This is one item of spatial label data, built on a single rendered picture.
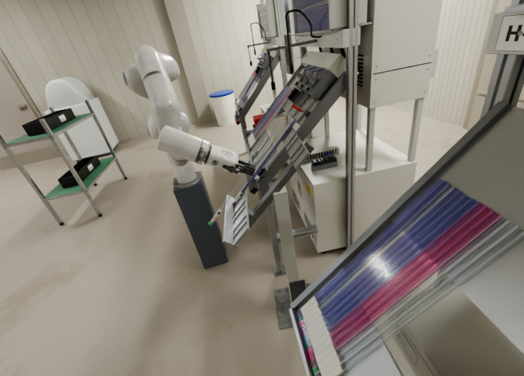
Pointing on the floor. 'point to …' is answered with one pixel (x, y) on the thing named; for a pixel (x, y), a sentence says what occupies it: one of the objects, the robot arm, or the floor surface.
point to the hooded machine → (73, 101)
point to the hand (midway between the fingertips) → (249, 168)
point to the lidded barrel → (224, 107)
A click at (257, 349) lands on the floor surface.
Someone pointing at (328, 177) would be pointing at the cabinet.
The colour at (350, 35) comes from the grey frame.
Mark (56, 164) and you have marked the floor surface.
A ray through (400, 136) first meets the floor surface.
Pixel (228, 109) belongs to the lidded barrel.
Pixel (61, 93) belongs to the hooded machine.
